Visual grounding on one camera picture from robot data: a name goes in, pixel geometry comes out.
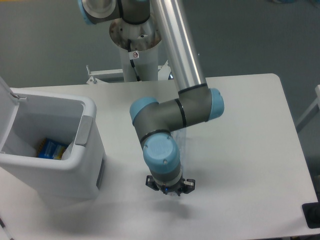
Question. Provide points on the white open trash can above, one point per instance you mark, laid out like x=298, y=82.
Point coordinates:
x=27, y=117

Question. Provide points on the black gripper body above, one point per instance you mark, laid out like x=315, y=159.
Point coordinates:
x=177, y=188

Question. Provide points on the blue yellow package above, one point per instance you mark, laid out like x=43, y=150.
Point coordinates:
x=51, y=149

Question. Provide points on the white pedestal base frame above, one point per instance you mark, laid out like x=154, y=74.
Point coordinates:
x=117, y=76

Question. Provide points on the white frame at right edge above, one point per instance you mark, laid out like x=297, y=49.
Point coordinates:
x=310, y=112

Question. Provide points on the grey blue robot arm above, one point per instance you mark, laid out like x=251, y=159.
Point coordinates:
x=196, y=103

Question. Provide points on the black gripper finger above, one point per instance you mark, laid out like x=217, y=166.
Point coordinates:
x=150, y=182
x=186, y=186

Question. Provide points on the white paper wrapper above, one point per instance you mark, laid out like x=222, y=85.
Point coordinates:
x=68, y=151

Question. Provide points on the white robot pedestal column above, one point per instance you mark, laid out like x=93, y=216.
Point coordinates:
x=138, y=46

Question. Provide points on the clear plastic bottle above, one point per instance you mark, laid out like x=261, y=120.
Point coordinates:
x=179, y=136

